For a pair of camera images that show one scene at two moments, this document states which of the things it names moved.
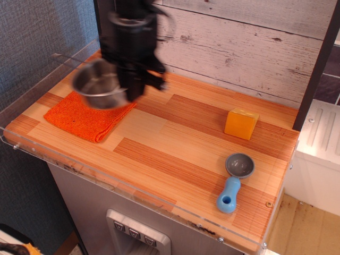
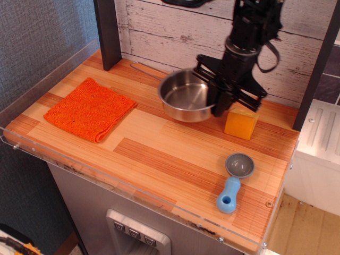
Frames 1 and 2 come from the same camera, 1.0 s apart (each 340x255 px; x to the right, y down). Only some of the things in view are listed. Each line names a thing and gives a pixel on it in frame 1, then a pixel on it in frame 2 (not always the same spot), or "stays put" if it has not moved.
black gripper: [128, 42] to [232, 75]
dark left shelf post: [102, 8] stays put
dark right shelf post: [328, 44] stays put
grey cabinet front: [90, 200] stays put
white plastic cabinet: [314, 177] stays put
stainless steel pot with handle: [97, 82] to [183, 95]
